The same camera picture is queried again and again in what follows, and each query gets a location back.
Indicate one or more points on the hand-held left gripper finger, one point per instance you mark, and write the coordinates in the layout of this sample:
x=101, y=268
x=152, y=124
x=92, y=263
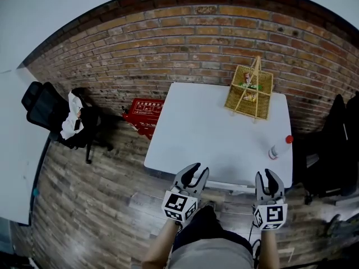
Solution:
x=183, y=178
x=203, y=182

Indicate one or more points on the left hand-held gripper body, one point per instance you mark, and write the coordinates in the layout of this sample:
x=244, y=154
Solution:
x=179, y=206

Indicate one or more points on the red metal box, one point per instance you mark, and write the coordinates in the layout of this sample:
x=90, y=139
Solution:
x=146, y=116

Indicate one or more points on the red fire extinguisher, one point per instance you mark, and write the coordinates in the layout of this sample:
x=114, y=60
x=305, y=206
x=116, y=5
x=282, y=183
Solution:
x=129, y=120

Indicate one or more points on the black high-back office chair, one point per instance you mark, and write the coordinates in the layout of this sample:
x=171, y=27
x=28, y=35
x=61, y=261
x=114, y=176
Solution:
x=325, y=164

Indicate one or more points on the person's grey shirt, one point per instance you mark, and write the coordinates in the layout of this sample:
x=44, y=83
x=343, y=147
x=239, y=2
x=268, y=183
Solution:
x=211, y=255

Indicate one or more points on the black phone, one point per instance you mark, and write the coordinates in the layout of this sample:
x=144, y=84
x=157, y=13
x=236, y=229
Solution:
x=77, y=124

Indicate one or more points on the white cloth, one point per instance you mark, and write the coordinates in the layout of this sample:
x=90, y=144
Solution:
x=70, y=122

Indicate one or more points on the person's right forearm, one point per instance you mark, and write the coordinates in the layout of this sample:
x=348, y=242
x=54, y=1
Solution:
x=269, y=251

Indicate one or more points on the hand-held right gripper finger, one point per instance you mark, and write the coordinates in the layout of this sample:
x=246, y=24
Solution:
x=260, y=189
x=277, y=188

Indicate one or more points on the white rectangular table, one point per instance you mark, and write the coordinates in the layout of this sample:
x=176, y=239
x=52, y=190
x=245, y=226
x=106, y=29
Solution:
x=202, y=133

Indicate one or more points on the teal round knob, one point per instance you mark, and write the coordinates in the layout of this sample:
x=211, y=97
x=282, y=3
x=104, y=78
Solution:
x=35, y=192

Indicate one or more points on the clear bottle red cap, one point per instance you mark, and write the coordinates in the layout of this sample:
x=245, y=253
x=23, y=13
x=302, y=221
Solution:
x=279, y=148

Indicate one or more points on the person's left forearm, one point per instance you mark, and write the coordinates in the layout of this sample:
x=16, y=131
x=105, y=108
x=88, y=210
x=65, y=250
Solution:
x=161, y=245

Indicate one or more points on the black mesh office chair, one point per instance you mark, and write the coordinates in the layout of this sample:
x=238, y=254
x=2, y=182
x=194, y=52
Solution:
x=45, y=111

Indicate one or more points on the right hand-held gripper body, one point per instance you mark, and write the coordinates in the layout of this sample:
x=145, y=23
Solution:
x=270, y=214

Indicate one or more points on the black jacket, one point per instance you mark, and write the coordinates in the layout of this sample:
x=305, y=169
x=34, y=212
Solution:
x=340, y=127

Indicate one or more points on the person's black trousers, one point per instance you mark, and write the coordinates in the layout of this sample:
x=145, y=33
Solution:
x=209, y=226

